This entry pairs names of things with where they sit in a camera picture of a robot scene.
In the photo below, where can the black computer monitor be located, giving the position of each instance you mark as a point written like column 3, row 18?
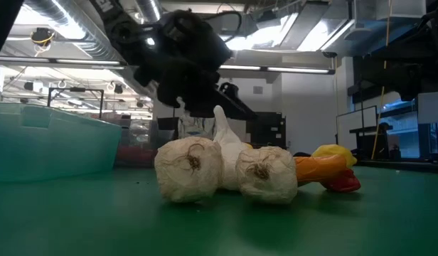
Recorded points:
column 268, row 128

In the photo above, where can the black metal frame stand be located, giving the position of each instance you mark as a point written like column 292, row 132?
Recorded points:
column 77, row 89

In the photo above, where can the dark rounded object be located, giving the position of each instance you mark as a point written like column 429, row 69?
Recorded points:
column 300, row 154

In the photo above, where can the small red pepper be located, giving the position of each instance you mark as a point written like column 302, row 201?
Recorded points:
column 343, row 182

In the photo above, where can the large silver ceiling duct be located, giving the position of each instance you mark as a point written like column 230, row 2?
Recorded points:
column 73, row 25

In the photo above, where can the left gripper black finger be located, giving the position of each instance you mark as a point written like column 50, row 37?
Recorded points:
column 233, row 106
column 187, row 89

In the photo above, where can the black side table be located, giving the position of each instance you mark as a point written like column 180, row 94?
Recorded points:
column 368, row 145

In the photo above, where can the large round white garlic bulb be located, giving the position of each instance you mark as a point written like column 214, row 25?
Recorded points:
column 228, row 153

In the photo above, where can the black framed white board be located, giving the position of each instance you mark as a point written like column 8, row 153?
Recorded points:
column 350, row 131

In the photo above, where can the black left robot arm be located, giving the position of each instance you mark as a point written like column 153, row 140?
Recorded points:
column 116, row 25

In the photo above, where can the yellow lemon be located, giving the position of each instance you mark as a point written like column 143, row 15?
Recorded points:
column 332, row 149

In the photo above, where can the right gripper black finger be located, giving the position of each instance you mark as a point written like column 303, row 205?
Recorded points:
column 393, row 76
column 396, row 50

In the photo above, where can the grey wall vent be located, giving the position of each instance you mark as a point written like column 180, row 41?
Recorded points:
column 257, row 89

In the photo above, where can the blue lit window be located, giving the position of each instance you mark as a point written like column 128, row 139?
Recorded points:
column 404, row 138

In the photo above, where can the teal plastic basket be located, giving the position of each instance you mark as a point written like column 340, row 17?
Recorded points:
column 52, row 149

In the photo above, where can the white hanging cloth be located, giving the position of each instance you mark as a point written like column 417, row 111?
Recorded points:
column 196, row 128

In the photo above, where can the green table mat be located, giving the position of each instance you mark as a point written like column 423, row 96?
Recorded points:
column 98, row 220

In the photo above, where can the small silver ceiling duct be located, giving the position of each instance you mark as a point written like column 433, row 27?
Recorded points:
column 148, row 7

